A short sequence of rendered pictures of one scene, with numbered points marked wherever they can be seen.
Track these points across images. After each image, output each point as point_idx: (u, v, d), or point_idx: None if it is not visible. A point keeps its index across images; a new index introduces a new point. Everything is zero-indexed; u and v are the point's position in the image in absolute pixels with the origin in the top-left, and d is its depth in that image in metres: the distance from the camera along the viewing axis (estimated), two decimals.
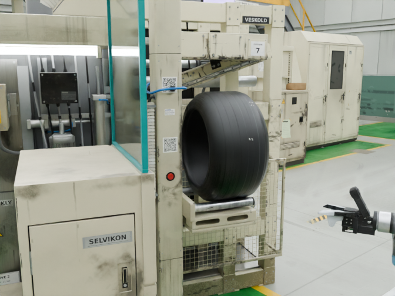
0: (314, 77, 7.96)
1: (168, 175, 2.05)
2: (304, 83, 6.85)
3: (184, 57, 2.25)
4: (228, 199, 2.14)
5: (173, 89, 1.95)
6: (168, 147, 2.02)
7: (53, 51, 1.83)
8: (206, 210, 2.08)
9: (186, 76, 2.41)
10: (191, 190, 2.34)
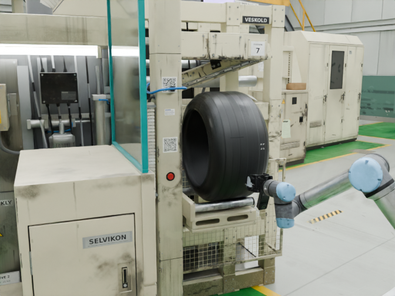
0: (314, 77, 7.96)
1: (168, 175, 2.05)
2: (304, 83, 6.85)
3: (184, 57, 2.25)
4: (230, 205, 2.12)
5: (173, 89, 1.95)
6: (168, 147, 2.02)
7: (53, 51, 1.83)
8: None
9: (186, 76, 2.41)
10: (190, 195, 2.36)
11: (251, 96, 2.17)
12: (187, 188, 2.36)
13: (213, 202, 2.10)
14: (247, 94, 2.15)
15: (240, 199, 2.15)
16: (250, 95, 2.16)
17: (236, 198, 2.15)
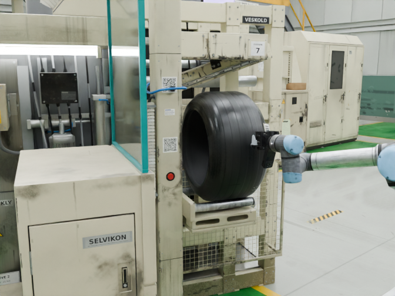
0: (314, 77, 7.96)
1: (168, 175, 2.05)
2: (304, 83, 6.85)
3: (184, 57, 2.25)
4: None
5: (173, 89, 1.95)
6: (168, 147, 2.02)
7: (53, 51, 1.83)
8: (204, 202, 2.09)
9: (186, 76, 2.41)
10: None
11: (268, 125, 2.03)
12: (189, 190, 2.33)
13: (214, 209, 2.09)
14: (264, 125, 2.01)
15: (241, 205, 2.15)
16: (266, 125, 2.02)
17: (237, 204, 2.13)
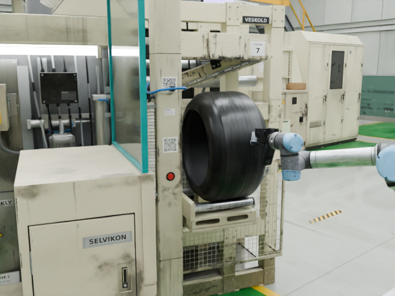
0: (314, 77, 7.96)
1: (168, 175, 2.05)
2: (304, 83, 6.85)
3: (184, 57, 2.25)
4: (228, 199, 2.14)
5: (173, 89, 1.95)
6: (168, 147, 2.02)
7: (53, 51, 1.83)
8: (206, 211, 2.08)
9: (186, 76, 2.41)
10: (191, 191, 2.33)
11: (270, 165, 2.04)
12: None
13: None
14: (265, 167, 2.02)
15: None
16: (267, 167, 2.03)
17: None
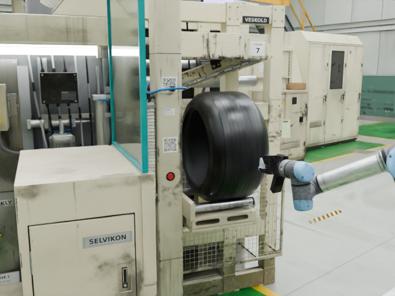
0: (314, 77, 7.96)
1: (168, 175, 2.05)
2: (304, 83, 6.85)
3: (184, 57, 2.25)
4: (230, 207, 2.13)
5: (173, 89, 1.95)
6: (168, 147, 2.02)
7: (53, 51, 1.83)
8: None
9: (186, 76, 2.41)
10: None
11: (256, 191, 2.19)
12: (188, 187, 2.35)
13: (214, 204, 2.09)
14: (252, 194, 2.17)
15: (241, 201, 2.14)
16: (254, 192, 2.18)
17: (236, 199, 2.14)
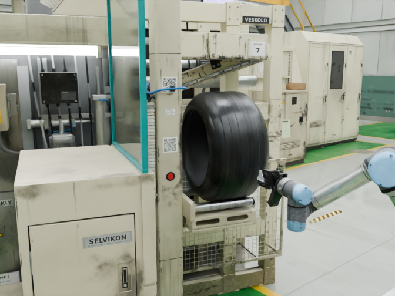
0: (314, 77, 7.96)
1: (168, 175, 2.05)
2: (304, 83, 6.85)
3: (184, 57, 2.25)
4: (229, 208, 2.14)
5: (173, 89, 1.95)
6: (168, 147, 2.02)
7: (53, 51, 1.83)
8: None
9: (186, 76, 2.41)
10: None
11: None
12: (188, 188, 2.34)
13: (214, 206, 2.09)
14: None
15: (241, 204, 2.14)
16: None
17: (237, 202, 2.13)
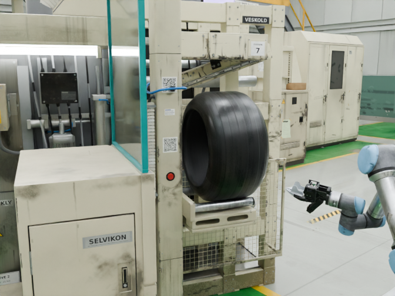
0: (314, 77, 7.96)
1: (168, 175, 2.05)
2: (304, 83, 6.85)
3: (184, 57, 2.25)
4: (229, 208, 2.13)
5: (173, 89, 1.95)
6: (168, 147, 2.02)
7: (53, 51, 1.83)
8: None
9: (186, 76, 2.41)
10: None
11: (264, 176, 2.08)
12: (188, 188, 2.34)
13: (214, 205, 2.09)
14: (262, 180, 2.06)
15: (241, 202, 2.14)
16: (263, 178, 2.08)
17: (237, 201, 2.13)
